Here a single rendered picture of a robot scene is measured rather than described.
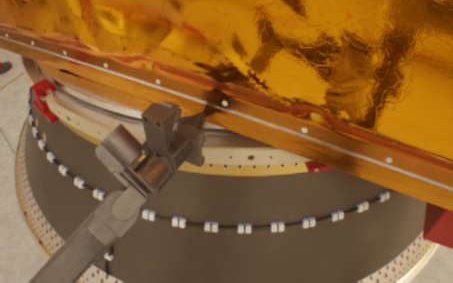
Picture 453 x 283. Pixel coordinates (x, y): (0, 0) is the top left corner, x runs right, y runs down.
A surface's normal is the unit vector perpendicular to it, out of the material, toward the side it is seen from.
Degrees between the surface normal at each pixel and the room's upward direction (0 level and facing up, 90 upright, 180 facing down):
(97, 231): 40
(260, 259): 62
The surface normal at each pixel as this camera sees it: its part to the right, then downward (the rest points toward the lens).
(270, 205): 0.04, 0.26
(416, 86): -0.47, 0.61
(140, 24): -0.26, 0.26
